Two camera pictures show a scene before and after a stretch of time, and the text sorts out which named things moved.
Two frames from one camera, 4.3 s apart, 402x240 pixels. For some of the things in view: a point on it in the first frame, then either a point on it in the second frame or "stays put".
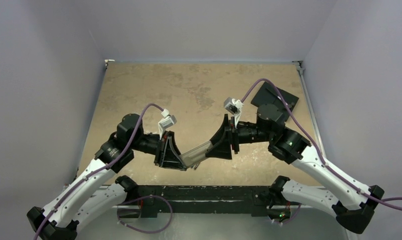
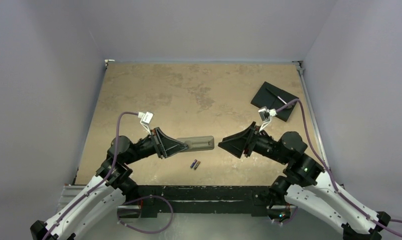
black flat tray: (268, 95) stays put
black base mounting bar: (152, 200) stays put
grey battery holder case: (192, 157) to (199, 143)
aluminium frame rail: (299, 64) stays put
